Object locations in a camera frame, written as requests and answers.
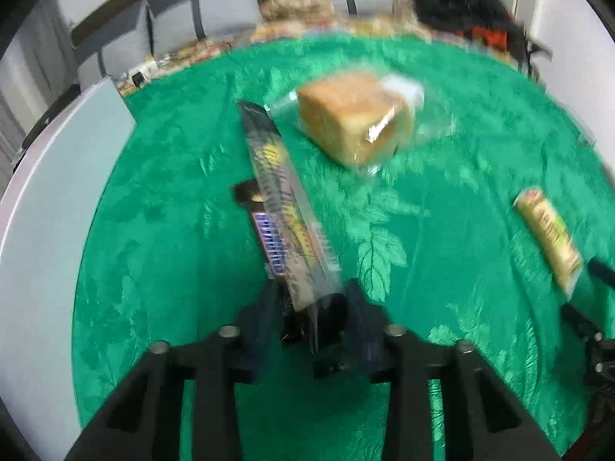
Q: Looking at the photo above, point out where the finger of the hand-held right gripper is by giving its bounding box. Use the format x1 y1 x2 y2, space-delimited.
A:
560 300 603 344
583 257 615 291

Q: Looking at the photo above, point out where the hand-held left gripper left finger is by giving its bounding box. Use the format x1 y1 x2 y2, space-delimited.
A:
65 279 284 461

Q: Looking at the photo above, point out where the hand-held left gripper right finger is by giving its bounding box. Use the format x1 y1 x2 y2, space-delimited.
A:
343 279 563 461

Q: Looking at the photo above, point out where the black purple snack bar packet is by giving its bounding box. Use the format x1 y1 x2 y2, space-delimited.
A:
233 180 318 347

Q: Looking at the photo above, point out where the black yellow snack bar packet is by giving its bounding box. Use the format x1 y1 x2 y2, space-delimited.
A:
238 101 347 351

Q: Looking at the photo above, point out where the white cardboard box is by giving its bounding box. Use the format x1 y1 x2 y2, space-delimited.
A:
0 77 138 461

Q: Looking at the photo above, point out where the green patterned tablecloth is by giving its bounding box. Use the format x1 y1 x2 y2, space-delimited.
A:
72 33 615 461

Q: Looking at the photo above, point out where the bread in clear wrapper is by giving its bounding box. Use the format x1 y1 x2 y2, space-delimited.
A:
266 72 426 176

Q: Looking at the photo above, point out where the black and red bag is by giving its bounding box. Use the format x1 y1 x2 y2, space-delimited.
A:
412 0 553 75

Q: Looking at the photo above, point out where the pile of beige snack packets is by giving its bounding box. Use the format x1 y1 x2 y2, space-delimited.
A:
115 0 433 97

